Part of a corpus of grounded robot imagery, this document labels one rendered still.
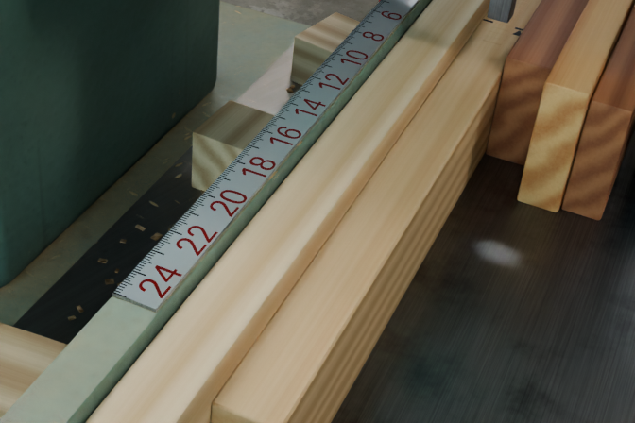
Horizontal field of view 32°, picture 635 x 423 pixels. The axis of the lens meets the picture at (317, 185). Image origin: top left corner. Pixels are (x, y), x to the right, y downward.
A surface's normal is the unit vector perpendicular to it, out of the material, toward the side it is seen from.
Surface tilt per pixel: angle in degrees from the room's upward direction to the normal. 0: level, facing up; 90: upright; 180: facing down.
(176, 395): 0
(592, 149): 90
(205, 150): 90
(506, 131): 90
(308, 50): 90
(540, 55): 0
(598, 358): 0
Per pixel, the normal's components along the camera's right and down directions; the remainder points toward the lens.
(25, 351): 0.09, -0.81
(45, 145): 0.92, 0.29
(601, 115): -0.39, 0.51
